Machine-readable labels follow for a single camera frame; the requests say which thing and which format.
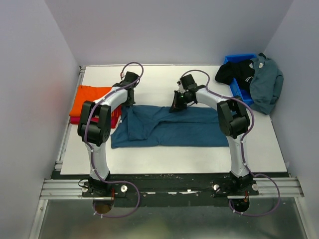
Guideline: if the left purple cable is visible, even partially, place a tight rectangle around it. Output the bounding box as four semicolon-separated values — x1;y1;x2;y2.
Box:
83;61;145;220

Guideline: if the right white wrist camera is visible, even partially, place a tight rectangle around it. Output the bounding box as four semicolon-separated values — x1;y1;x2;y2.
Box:
177;80;185;94

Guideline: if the aluminium frame rail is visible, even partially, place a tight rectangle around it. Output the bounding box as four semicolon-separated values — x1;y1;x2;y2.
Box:
27;65;95;239

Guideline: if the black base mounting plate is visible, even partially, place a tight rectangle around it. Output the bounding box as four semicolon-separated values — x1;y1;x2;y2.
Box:
51;170;291;209

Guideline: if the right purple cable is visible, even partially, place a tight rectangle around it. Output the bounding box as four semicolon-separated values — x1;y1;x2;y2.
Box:
177;69;281;217

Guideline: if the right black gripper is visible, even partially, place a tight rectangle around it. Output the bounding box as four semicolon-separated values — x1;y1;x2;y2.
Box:
169;91;189;114

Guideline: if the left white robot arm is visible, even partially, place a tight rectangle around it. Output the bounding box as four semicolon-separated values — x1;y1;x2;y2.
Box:
77;72;140;197

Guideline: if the pink t shirt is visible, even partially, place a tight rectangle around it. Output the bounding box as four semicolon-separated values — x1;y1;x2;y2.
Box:
70;106;122;128

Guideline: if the grey blue t shirt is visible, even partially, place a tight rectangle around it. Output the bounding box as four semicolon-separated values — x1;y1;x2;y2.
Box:
249;53;284;115

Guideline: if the orange t shirt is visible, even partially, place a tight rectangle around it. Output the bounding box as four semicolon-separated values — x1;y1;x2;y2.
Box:
69;85;111;117

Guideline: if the teal blue t shirt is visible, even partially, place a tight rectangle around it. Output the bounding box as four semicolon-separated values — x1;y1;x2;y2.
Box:
111;105;229;149

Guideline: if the black t shirt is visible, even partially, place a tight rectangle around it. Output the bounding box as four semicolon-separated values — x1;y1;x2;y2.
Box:
215;59;255;91

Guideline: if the blue plastic bin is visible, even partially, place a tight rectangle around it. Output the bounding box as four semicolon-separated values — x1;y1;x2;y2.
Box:
223;52;257;105

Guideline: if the purple cable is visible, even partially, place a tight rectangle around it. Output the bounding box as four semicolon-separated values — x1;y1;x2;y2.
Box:
177;69;281;217
83;61;145;220

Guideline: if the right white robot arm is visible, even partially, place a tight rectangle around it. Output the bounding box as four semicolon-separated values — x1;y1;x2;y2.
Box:
169;74;252;195

